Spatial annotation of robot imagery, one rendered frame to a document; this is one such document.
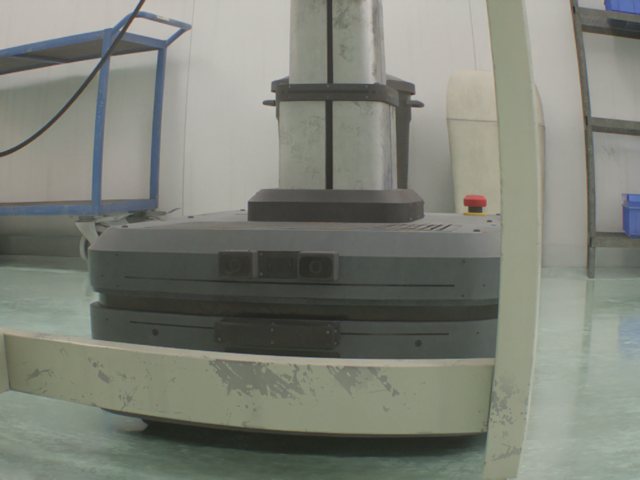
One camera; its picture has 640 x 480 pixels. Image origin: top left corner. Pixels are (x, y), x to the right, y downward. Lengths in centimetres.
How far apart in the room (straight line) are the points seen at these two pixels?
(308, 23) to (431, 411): 66
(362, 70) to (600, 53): 261
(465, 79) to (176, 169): 123
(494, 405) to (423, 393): 8
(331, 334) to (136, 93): 322
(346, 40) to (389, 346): 46
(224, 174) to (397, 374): 321
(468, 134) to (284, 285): 243
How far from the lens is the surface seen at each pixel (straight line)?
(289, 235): 126
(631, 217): 355
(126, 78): 439
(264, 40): 420
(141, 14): 371
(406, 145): 370
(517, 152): 99
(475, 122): 363
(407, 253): 122
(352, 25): 151
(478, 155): 364
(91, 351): 113
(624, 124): 352
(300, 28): 152
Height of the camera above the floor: 32
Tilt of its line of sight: 4 degrees down
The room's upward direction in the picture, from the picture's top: straight up
